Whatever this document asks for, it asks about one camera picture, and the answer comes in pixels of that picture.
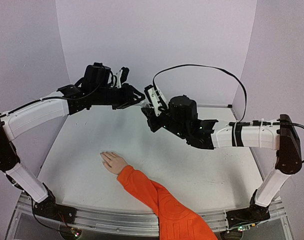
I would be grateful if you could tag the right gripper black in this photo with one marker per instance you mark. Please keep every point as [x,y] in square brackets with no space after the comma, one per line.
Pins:
[155,116]

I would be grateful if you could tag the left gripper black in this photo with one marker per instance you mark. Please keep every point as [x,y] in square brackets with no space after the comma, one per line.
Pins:
[129,97]

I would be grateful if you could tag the clear nail polish bottle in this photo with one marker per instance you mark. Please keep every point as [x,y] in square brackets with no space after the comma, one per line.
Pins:
[146,105]

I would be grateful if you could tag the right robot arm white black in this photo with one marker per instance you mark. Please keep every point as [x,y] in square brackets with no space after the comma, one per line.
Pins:
[181,119]

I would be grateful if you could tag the orange sleeve forearm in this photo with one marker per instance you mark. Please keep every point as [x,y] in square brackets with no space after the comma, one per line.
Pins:
[176,222]

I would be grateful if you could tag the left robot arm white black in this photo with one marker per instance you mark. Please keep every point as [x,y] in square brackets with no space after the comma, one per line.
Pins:
[98,87]

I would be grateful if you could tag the mannequin hand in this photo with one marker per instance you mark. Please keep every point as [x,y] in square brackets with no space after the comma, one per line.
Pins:
[113,162]

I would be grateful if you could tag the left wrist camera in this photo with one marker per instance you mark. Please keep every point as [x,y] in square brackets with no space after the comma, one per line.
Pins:
[121,76]

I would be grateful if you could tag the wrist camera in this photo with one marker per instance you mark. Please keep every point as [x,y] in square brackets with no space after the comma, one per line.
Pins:
[156,98]
[121,76]

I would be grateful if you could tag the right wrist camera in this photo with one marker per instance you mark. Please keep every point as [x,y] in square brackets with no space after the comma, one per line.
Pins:
[156,98]

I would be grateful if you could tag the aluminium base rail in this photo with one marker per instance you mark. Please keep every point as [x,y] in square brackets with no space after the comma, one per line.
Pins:
[85,224]

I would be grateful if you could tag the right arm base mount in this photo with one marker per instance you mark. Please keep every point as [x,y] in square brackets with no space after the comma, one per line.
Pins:
[253,214]

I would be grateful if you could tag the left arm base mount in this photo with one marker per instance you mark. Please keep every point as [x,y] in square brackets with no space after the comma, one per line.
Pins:
[48,208]

